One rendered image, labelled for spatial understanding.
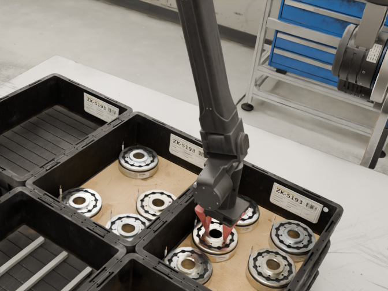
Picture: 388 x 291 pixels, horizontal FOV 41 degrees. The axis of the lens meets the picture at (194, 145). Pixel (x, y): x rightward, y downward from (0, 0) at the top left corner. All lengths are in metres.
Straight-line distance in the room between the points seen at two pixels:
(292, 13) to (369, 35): 1.64
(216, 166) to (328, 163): 0.81
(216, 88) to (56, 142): 0.66
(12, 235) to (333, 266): 0.79
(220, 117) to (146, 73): 2.59
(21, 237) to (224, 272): 0.45
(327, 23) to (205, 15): 2.10
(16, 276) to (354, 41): 0.95
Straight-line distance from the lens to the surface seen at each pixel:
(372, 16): 1.34
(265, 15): 3.00
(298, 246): 1.20
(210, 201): 0.98
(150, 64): 3.63
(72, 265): 1.14
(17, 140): 1.48
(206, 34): 0.87
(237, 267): 1.16
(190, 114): 1.84
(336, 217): 1.19
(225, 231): 1.11
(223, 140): 0.98
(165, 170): 1.37
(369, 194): 1.68
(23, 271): 1.14
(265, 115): 3.25
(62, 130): 1.50
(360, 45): 1.37
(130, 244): 1.04
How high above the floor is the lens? 1.69
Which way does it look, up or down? 36 degrees down
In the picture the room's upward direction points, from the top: 8 degrees clockwise
